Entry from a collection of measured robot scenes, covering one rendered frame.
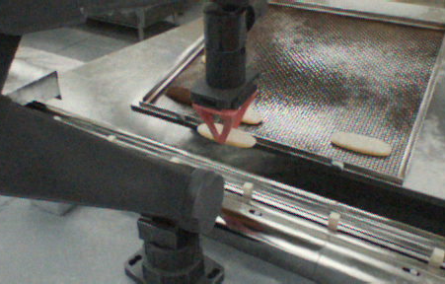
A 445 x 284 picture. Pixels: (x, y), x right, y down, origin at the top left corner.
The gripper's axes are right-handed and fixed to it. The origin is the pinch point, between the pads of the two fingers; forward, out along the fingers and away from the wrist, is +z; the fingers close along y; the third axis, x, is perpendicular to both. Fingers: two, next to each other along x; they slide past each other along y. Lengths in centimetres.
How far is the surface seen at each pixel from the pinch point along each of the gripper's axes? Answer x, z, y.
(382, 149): -21.8, 4.7, 13.2
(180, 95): 17.2, 4.7, 12.5
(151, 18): 180, 85, 211
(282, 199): -10.3, 9.6, -0.4
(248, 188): -5.3, 7.7, -2.6
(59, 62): 66, 14, 26
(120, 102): 36.5, 13.5, 15.8
